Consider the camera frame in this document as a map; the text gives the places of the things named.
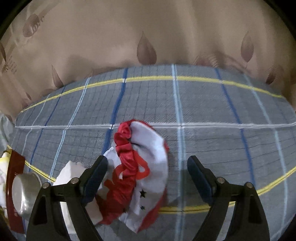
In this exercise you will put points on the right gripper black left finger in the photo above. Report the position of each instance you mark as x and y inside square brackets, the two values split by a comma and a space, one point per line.
[46, 220]

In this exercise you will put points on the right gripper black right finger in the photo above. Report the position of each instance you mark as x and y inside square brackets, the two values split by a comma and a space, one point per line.
[248, 221]

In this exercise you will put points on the yellow cloth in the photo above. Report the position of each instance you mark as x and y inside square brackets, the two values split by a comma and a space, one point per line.
[4, 161]

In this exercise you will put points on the red white fabric pouch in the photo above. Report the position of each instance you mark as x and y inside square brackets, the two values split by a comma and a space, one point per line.
[134, 186]

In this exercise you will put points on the stainless steel bowl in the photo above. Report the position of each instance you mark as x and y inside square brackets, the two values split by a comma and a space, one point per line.
[25, 189]

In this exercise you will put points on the pale green plastic bag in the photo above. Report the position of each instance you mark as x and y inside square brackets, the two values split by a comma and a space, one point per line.
[6, 131]

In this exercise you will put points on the beige leaf print curtain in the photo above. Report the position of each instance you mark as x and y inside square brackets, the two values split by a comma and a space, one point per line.
[50, 44]

